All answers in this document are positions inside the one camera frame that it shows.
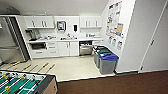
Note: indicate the chrome sink faucet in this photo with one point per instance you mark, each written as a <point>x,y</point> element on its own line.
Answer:
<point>68,35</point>

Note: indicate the stainless steel sink basin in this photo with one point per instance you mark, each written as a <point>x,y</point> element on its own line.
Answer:
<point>68,38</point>

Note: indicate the white narrow drawer unit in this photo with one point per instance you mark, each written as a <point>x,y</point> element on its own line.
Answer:
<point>97,42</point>

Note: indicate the white wall cabinet three doors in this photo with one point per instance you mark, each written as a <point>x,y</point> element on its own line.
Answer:
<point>90,22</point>

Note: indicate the brown cork notice board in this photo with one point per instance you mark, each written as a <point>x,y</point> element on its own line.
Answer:
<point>119,29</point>

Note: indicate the white wall cabinet wide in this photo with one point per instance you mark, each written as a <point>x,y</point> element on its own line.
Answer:
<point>39,22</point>

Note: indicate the large printed wall poster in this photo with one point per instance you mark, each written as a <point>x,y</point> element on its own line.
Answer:
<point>113,16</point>

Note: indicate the grey bin blue lid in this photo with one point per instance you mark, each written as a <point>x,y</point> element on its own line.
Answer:
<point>108,65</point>

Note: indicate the stainless steel dishwasher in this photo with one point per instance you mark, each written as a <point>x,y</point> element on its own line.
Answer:
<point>86,48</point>

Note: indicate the grey bin wall sign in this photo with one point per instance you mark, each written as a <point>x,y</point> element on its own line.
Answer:
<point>119,45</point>

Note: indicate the black built-in microwave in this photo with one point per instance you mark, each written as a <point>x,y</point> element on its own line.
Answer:
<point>38,46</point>

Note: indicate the green bin wall sign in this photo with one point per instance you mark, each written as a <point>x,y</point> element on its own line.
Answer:
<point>114,42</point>

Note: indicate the white wide drawer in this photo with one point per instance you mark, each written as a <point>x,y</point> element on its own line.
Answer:
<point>39,53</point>

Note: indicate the stainless steel refrigerator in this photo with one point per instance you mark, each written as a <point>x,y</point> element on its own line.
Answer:
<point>11,40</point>

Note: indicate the white drawer stack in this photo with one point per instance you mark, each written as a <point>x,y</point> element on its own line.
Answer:
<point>52,49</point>

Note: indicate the green-lid waste bin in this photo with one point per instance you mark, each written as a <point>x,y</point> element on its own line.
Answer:
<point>99,47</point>

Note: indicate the white room door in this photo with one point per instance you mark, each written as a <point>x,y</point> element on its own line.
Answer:
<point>155,40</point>

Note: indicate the white two-door base cabinet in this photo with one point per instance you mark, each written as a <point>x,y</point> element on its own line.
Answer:
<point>68,48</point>

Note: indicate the foosball table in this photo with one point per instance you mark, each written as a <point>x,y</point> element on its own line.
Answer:
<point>23,83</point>

